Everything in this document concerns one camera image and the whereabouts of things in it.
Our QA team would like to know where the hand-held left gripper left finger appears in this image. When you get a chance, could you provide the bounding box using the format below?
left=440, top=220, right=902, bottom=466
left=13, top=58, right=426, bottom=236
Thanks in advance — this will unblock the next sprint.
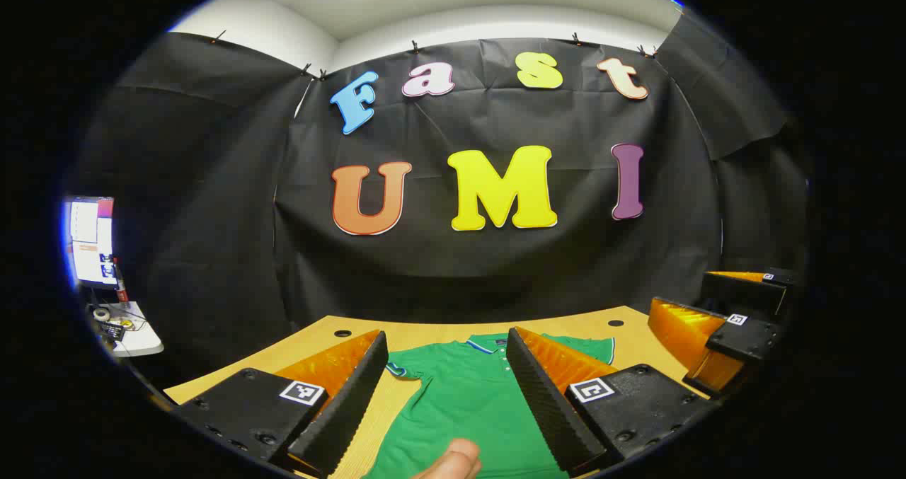
left=173, top=329, right=389, bottom=478

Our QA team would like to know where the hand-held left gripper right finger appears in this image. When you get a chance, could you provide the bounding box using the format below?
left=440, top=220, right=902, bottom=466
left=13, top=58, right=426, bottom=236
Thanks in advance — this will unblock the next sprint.
left=505, top=326, right=719, bottom=477

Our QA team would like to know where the green T-shirt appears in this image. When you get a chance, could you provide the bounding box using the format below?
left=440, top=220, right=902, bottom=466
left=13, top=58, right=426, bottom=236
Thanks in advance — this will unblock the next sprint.
left=362, top=333, right=615, bottom=479

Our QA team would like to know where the black backdrop cloth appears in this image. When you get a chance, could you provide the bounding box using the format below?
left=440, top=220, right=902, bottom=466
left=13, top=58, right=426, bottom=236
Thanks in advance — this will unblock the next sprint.
left=67, top=5, right=811, bottom=395

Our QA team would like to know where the white side table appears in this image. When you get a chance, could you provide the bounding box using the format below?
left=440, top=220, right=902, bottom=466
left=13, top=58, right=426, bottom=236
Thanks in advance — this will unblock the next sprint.
left=88, top=301, right=165, bottom=358

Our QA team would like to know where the computer monitor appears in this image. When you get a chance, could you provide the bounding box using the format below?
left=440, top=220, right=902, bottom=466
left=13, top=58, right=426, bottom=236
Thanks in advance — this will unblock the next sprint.
left=65, top=196, right=115, bottom=289

